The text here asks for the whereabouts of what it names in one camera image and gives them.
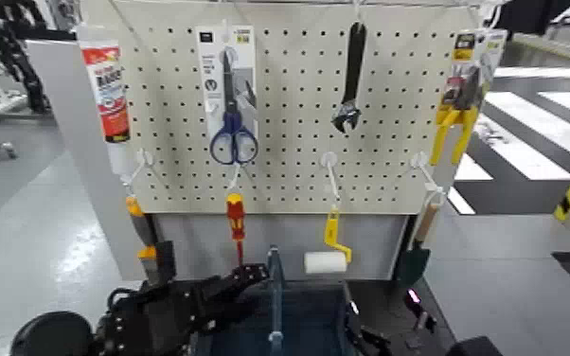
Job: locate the red yellow screwdriver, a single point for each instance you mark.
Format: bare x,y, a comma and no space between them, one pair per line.
235,213

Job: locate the yellow pliers in package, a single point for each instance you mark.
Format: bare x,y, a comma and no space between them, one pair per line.
464,94

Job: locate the black monitor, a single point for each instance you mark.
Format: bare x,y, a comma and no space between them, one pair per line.
528,15

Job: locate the grey display stand panel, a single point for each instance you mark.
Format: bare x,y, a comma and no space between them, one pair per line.
73,149

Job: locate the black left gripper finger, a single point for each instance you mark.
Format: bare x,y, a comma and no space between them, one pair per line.
353,323

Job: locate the blue plastic crate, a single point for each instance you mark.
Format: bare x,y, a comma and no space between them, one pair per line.
310,318

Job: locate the black device with pink light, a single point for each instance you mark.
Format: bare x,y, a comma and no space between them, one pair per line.
421,305

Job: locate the black adjustable wrench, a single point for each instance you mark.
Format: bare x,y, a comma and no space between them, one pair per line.
352,79

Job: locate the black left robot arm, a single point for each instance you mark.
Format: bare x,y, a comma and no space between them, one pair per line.
51,335

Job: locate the white pegboard hook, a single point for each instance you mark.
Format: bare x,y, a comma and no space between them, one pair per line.
331,171
235,175
426,174
142,160

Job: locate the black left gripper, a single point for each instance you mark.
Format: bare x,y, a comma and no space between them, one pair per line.
156,320

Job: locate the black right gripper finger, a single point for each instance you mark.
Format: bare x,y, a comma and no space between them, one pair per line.
377,342

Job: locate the blue scissors in package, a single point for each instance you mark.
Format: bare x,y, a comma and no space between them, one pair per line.
230,94

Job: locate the white red sealant tube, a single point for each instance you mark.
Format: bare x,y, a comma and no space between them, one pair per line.
108,94

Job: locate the cream perforated pegboard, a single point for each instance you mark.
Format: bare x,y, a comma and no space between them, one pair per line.
295,124

